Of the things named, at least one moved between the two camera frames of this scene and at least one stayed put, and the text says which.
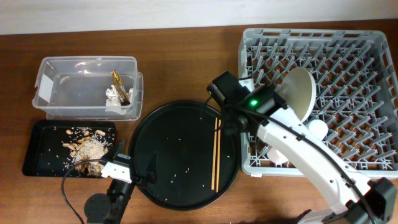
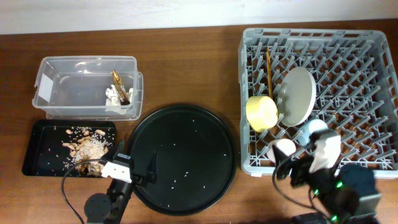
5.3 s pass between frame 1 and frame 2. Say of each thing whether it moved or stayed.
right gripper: moved
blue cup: stayed
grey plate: stayed
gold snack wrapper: stayed
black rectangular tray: stayed
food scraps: stayed
